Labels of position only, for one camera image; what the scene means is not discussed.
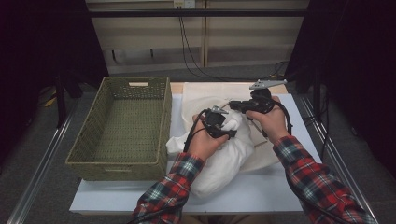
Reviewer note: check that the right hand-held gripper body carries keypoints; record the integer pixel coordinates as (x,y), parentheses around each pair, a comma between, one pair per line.
(261,104)

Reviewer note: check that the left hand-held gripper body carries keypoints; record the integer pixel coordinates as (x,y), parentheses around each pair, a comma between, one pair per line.
(214,121)

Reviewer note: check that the cream mesh laundry bag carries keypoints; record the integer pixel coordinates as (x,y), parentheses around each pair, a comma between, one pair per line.
(199,96)

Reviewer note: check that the white garment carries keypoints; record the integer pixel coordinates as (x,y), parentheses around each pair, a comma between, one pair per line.
(224,165)

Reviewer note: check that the green woven basket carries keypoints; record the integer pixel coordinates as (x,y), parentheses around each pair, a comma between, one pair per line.
(130,124)

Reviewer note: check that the person's right hand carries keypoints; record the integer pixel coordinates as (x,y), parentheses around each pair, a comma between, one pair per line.
(274,124)

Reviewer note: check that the person's left hand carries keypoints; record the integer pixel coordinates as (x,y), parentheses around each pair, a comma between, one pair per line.
(202,143)

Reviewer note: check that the black metal stand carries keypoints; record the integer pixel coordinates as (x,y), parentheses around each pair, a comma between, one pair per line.
(60,102)
(317,90)

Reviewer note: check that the white table sheet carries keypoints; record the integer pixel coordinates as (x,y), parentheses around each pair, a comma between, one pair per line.
(258,193)

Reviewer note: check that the person's legs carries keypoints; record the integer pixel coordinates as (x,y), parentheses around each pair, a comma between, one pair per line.
(224,219)

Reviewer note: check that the black horizontal bar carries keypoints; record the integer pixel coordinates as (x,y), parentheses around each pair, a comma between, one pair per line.
(218,13)

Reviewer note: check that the dark curtain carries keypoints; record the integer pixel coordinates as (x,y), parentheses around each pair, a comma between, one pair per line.
(358,62)
(37,46)

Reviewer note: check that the wooden wall post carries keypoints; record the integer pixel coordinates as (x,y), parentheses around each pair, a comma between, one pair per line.
(204,40)

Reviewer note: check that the white wall socket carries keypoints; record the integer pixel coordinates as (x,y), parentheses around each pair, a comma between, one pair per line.
(184,3)

